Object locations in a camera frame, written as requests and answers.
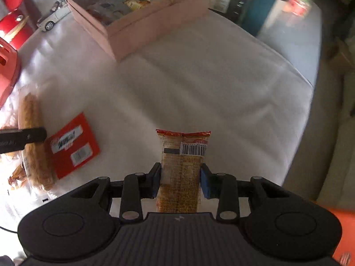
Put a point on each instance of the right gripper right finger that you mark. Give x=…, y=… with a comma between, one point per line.
x=223, y=187

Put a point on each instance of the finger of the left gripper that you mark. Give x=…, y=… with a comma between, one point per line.
x=13, y=140

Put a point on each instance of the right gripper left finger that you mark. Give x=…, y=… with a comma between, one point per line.
x=136, y=187

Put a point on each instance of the small orange cracker packet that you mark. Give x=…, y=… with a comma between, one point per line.
x=182, y=156

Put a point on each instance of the clear blue-label snack packet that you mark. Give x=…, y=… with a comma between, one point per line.
x=108, y=11

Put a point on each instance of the brown bread packet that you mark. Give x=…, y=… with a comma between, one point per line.
x=18, y=178

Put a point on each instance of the red snack sachet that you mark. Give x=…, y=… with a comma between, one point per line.
x=72, y=147

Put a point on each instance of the pink toy carrier basket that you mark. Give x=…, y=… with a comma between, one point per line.
x=9, y=70

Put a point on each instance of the white tablecloth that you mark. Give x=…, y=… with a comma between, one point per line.
x=209, y=75

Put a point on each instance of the red rabbit-ear container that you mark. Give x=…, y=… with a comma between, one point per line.
x=16, y=24

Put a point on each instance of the white toy car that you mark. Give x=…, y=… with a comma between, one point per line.
x=58, y=11

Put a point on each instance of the pink cardboard box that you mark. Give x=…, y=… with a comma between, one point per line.
x=138, y=28

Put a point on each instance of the yellow snack packet in box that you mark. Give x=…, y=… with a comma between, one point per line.
x=136, y=4

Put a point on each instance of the teal thermos bottle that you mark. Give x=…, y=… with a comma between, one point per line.
x=256, y=15

